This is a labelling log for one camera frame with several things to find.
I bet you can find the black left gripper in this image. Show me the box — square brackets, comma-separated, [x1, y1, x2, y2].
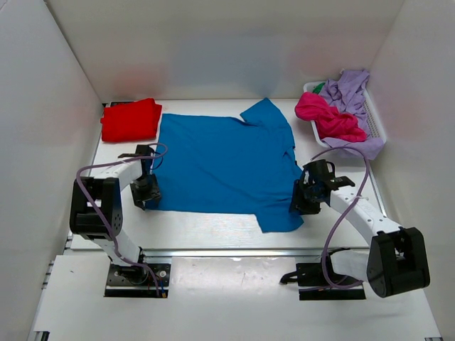
[129, 172, 161, 209]

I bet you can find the blue t shirt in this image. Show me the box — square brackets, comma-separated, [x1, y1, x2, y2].
[146, 99, 304, 232]

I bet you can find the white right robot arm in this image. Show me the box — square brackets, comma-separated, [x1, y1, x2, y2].
[290, 159, 430, 298]

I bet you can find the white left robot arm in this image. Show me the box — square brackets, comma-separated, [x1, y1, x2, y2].
[70, 143, 168, 283]

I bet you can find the pink t shirt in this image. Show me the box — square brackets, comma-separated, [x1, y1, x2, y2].
[294, 92, 367, 142]

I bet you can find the red folded t shirt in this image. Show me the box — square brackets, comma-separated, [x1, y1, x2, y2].
[100, 98, 162, 144]

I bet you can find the white plastic basket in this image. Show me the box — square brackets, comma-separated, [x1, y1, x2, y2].
[303, 81, 387, 160]

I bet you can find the green t shirt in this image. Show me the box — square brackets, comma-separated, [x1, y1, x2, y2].
[312, 82, 325, 94]

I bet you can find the lavender t shirt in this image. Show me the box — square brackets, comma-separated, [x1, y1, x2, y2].
[319, 69, 384, 161]

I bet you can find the aluminium table edge rail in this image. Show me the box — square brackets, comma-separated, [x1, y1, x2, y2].
[65, 99, 387, 257]

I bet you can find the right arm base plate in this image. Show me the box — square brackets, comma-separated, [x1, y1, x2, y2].
[279, 263, 366, 301]

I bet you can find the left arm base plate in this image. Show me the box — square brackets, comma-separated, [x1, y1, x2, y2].
[104, 258, 171, 299]

